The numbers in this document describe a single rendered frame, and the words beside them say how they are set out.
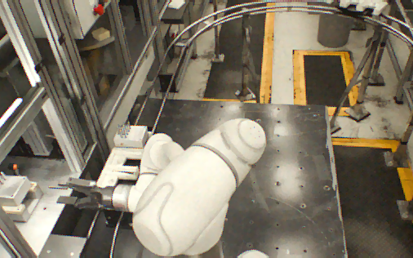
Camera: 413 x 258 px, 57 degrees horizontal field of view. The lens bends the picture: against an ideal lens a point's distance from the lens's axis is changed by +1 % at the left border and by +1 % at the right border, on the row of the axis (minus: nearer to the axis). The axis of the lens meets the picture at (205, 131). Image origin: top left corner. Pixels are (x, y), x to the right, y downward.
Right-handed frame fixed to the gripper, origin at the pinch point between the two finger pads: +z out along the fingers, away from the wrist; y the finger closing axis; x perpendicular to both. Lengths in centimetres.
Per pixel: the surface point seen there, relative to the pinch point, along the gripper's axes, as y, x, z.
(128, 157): -15.4, -32.3, -11.5
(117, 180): -16.0, -19.7, -10.7
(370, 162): -100, -120, -144
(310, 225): -33, -18, -90
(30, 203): -9.3, -0.4, 15.6
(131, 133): -8.0, -40.1, -11.7
